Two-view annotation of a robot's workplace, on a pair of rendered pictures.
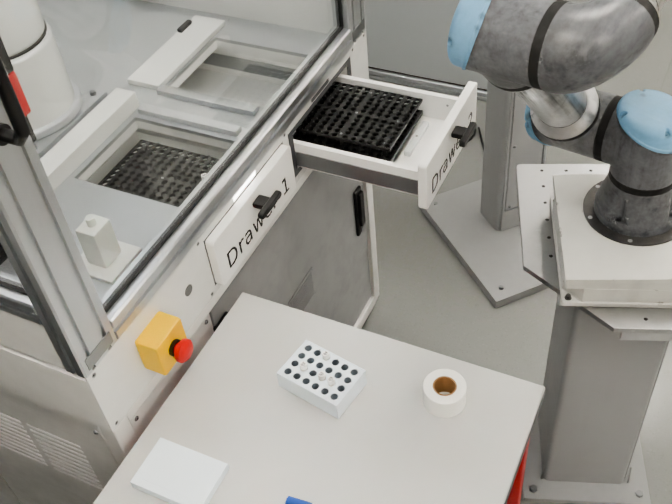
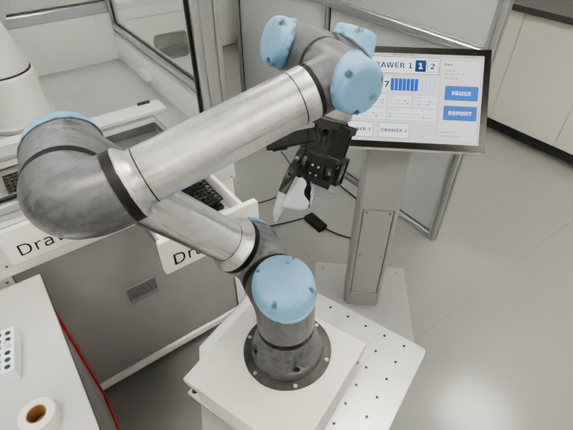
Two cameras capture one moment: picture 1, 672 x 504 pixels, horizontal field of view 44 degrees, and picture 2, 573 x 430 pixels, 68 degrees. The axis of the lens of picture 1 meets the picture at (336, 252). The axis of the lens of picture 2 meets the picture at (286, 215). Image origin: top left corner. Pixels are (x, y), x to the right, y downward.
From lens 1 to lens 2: 1.03 m
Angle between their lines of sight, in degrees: 18
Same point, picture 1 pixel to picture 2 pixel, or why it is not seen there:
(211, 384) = not seen: outside the picture
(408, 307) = not seen: hidden behind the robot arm
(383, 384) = (28, 385)
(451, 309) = not seen: hidden behind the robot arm
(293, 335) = (27, 317)
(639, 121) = (259, 283)
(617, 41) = (61, 204)
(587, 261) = (211, 372)
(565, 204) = (246, 316)
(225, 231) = (13, 231)
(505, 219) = (350, 297)
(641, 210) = (265, 354)
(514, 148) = (359, 256)
